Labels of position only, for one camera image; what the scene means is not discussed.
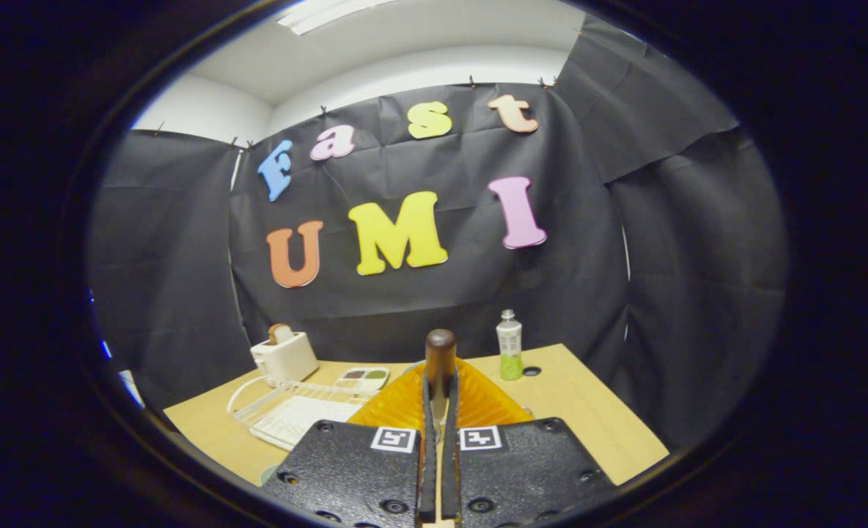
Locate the small rectangular sauce tray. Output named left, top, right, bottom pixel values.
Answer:
left=334, top=366, right=391, bottom=392

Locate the white toaster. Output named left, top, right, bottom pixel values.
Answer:
left=250, top=331, right=320, bottom=386

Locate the green label drink bottle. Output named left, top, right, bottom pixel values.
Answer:
left=496, top=309, right=523, bottom=381

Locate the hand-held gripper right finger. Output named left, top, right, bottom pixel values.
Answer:
left=441, top=358, right=618, bottom=528

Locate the white dish rack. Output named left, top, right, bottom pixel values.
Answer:
left=232, top=378, right=376, bottom=452

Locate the ceiling light panel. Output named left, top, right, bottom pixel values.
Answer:
left=278, top=0, right=405, bottom=36

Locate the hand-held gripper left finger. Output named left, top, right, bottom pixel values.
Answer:
left=260, top=358, right=438, bottom=528

